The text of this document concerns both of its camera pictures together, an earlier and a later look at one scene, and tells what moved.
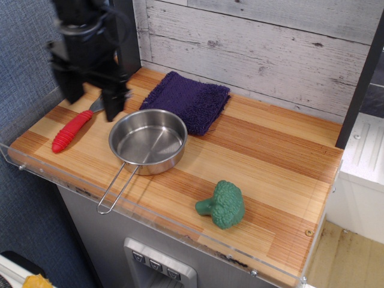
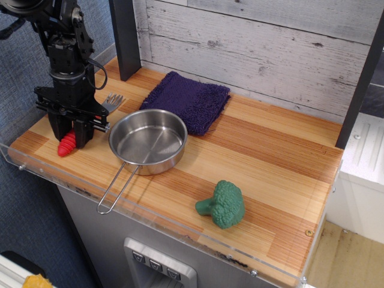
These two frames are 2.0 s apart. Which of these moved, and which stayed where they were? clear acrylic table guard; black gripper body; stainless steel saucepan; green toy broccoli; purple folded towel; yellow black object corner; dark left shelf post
Moved: black gripper body
Stayed: dark left shelf post; purple folded towel; stainless steel saucepan; clear acrylic table guard; yellow black object corner; green toy broccoli
